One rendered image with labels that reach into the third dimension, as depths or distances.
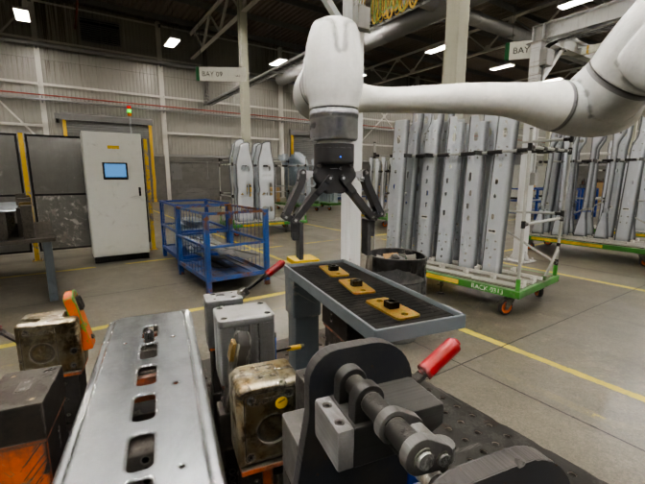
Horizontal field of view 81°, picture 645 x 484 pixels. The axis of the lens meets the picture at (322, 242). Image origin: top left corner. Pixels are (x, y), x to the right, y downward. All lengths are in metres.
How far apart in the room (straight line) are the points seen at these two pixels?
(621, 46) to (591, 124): 0.14
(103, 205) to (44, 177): 1.17
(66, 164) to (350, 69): 7.03
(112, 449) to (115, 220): 6.27
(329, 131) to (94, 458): 0.58
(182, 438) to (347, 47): 0.64
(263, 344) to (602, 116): 0.78
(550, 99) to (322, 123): 0.45
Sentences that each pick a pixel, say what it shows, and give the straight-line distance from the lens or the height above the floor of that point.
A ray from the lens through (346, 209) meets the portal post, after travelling 4.03.
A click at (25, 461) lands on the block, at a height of 0.94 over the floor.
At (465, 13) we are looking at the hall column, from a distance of 8.39.
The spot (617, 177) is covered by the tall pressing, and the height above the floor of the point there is 1.33.
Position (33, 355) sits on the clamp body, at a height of 0.99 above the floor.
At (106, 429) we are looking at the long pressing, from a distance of 0.66.
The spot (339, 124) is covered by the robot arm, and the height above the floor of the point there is 1.43.
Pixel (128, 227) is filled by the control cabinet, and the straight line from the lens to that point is 6.84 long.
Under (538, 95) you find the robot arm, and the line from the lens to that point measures 0.89.
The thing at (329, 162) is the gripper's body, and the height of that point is 1.37.
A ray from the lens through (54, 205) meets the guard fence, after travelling 7.58.
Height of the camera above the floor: 1.34
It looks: 10 degrees down
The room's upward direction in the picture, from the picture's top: straight up
